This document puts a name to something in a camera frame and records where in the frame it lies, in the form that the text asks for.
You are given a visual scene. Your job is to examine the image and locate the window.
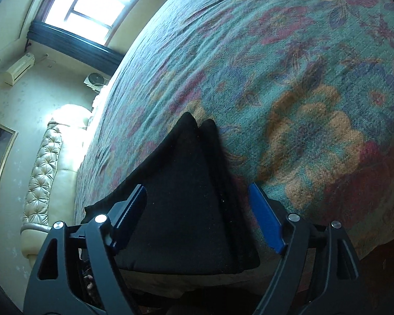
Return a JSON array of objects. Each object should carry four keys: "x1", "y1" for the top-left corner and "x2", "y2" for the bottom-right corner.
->
[{"x1": 36, "y1": 0, "x2": 166, "y2": 45}]

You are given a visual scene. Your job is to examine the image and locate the black pants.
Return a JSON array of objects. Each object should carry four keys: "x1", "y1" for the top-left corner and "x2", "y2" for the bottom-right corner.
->
[{"x1": 80, "y1": 112, "x2": 261, "y2": 274}]

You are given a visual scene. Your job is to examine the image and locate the white fan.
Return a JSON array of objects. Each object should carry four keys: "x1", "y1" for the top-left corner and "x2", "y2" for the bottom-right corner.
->
[{"x1": 83, "y1": 72, "x2": 108, "y2": 91}]

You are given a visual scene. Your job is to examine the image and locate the floral bedspread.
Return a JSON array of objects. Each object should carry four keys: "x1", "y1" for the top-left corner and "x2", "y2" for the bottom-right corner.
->
[{"x1": 74, "y1": 0, "x2": 394, "y2": 271}]

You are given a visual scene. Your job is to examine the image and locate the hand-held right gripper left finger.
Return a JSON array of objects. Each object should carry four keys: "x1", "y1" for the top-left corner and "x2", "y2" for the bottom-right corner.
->
[{"x1": 23, "y1": 185, "x2": 148, "y2": 315}]

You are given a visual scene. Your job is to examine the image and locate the white air conditioner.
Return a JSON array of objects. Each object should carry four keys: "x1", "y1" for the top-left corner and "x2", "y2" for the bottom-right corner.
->
[{"x1": 4, "y1": 53, "x2": 35, "y2": 86}]

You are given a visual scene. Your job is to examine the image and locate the framed wall picture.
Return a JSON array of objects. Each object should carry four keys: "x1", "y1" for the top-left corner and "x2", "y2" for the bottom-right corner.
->
[{"x1": 0, "y1": 116, "x2": 19, "y2": 193}]

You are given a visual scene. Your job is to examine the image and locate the cream tufted headboard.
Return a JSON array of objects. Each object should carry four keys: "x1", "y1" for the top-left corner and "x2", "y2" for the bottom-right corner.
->
[{"x1": 21, "y1": 103, "x2": 93, "y2": 270}]

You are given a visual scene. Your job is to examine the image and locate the dark curtain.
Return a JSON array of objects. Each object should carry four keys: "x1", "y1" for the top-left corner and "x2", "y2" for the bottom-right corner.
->
[{"x1": 28, "y1": 21, "x2": 123, "y2": 77}]

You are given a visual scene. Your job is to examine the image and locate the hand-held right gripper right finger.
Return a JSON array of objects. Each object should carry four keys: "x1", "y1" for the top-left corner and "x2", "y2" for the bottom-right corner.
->
[{"x1": 248, "y1": 183, "x2": 368, "y2": 315}]

